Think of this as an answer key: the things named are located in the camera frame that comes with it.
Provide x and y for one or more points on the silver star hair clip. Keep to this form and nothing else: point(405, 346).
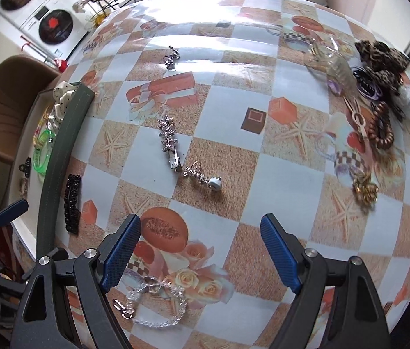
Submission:
point(168, 138)

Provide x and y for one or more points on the leopard print scrunchie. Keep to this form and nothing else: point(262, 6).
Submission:
point(383, 60)

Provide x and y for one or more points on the clear claw clip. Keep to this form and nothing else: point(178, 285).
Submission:
point(330, 65)

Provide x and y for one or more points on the green plastic bangle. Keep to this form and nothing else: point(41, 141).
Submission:
point(43, 160)

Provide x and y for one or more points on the gold hair clip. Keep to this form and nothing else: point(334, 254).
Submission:
point(365, 189)

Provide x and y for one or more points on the tan leather chair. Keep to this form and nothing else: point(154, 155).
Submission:
point(4, 98)

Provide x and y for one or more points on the white cloth on hanger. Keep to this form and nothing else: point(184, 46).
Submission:
point(81, 3)

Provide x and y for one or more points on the small silver charm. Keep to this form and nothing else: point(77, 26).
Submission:
point(171, 60)

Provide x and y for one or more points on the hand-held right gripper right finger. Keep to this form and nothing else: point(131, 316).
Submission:
point(281, 254)

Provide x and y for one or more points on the beige hair clip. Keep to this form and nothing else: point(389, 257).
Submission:
point(357, 118)

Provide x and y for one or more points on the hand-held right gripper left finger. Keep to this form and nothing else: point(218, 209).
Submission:
point(119, 258)

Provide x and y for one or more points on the black beaded hair clip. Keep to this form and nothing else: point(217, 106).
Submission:
point(72, 203)

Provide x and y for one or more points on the white washing machine round door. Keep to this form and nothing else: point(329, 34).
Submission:
point(54, 27)

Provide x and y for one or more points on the white polka dot scrunchie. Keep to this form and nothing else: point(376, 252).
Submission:
point(61, 105)

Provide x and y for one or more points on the small black claw clip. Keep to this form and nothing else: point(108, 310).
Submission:
point(24, 166)

